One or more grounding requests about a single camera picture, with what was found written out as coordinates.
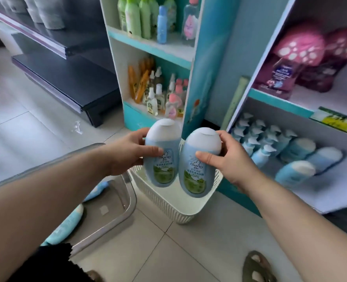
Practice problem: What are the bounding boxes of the olive green sandal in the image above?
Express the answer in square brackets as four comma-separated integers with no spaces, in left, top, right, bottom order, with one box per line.
[242,251,279,282]

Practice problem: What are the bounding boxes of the light blue soft packet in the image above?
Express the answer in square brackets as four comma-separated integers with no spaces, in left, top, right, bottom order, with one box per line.
[82,181,109,203]
[41,204,84,247]

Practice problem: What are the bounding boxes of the white sack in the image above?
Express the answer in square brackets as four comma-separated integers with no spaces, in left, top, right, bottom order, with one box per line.
[34,0,66,30]
[23,0,45,24]
[0,0,27,13]

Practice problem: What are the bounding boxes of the clear plastic storage bin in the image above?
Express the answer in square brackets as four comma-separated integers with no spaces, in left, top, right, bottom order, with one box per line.
[0,143,137,257]

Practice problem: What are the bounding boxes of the row of blue pump bottles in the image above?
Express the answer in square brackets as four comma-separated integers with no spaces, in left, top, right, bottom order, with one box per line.
[231,112,298,169]

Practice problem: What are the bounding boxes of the dark pink spotted bath sponge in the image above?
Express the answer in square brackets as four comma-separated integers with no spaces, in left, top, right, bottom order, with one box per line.
[324,26,347,61]

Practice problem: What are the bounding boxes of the white teal narrow shelf unit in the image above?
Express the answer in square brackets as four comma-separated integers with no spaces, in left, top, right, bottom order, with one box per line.
[98,0,242,142]

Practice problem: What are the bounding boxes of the person's left hand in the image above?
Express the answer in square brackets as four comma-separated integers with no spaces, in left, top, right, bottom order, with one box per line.
[110,128,164,176]

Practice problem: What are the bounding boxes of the group of clear spray bottles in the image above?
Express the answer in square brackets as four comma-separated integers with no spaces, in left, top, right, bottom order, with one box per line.
[143,66,177,117]

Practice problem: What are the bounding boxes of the black shorts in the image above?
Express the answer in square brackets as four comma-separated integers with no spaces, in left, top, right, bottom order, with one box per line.
[7,243,95,282]

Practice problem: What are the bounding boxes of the dark purple refill pouch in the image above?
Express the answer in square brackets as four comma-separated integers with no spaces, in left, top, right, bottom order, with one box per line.
[295,60,343,93]

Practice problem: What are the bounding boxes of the green shelf label card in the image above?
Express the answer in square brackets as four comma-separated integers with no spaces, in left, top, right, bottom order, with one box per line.
[309,107,347,136]

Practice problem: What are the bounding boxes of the orange bottle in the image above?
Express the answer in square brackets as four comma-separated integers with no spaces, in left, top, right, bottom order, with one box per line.
[134,70,150,104]
[139,57,155,75]
[128,65,136,100]

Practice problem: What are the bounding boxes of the person's left forearm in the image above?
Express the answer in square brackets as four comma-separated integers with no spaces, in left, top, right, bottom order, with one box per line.
[0,143,116,282]

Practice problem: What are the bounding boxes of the blue white-capped lotion bottle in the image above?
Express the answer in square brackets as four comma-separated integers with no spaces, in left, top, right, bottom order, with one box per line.
[281,137,317,164]
[144,118,182,188]
[306,147,344,175]
[178,127,223,198]
[275,160,317,188]

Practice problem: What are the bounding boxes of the person's right forearm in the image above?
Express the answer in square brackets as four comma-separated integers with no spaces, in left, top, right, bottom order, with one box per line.
[242,173,347,282]

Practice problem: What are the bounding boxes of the clear pink-capped oil bottle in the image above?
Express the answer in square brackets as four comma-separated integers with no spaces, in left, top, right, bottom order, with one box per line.
[181,0,201,42]

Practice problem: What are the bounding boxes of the rolled pale green paper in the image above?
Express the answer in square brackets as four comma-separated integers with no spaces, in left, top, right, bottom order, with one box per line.
[221,75,251,131]

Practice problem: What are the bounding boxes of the white ribbed plastic basket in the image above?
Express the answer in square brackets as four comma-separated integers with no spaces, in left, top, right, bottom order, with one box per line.
[128,138,223,225]

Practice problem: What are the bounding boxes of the white teal wide shelf unit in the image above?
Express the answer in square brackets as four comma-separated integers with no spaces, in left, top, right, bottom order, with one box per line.
[218,0,347,216]

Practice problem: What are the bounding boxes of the person's right hand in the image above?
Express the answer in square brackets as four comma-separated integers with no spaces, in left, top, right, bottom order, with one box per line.
[195,130,264,191]

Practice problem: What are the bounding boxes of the green bottle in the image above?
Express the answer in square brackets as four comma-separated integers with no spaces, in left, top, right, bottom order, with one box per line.
[139,0,152,40]
[163,0,177,33]
[117,0,128,32]
[125,0,142,37]

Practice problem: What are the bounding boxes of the dark store shelf rack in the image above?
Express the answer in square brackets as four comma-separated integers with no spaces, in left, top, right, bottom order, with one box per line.
[0,0,123,128]

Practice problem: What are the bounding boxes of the small blue bottle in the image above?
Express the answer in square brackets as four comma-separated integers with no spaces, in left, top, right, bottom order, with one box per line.
[157,5,168,44]

